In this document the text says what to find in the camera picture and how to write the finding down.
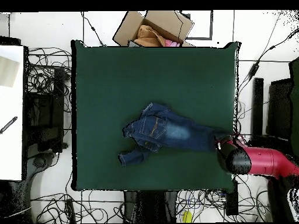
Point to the white desk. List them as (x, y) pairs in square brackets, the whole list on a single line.
[(11, 151)]

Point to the black metal stand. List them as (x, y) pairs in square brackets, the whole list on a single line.
[(58, 93)]

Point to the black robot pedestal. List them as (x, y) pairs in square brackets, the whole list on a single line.
[(149, 207)]

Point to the slim black power strip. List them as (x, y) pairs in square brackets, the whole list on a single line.
[(70, 210)]

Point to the pink cloth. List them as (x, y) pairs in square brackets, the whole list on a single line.
[(171, 43)]

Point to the black upright bar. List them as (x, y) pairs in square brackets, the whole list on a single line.
[(257, 107)]

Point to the beige box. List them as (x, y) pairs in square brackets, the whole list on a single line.
[(8, 72)]

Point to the yellow ball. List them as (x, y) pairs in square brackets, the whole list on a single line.
[(186, 217)]

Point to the black flat panel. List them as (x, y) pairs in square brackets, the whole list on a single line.
[(279, 109)]

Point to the brown cardboard box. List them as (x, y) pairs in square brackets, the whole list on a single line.
[(126, 30)]

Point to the orange towel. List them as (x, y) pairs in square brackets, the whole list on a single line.
[(147, 37)]

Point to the grey chair base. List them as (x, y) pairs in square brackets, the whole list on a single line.
[(39, 161)]

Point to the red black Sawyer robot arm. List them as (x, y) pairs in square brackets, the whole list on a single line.
[(264, 161)]

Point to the grey cloth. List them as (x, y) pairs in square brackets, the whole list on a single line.
[(133, 43)]

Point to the black ribbed strip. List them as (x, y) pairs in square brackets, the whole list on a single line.
[(9, 124)]

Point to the blue denim jeans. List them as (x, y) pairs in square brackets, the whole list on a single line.
[(168, 133)]

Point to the dark green table cloth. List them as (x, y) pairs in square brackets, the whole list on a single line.
[(140, 70)]

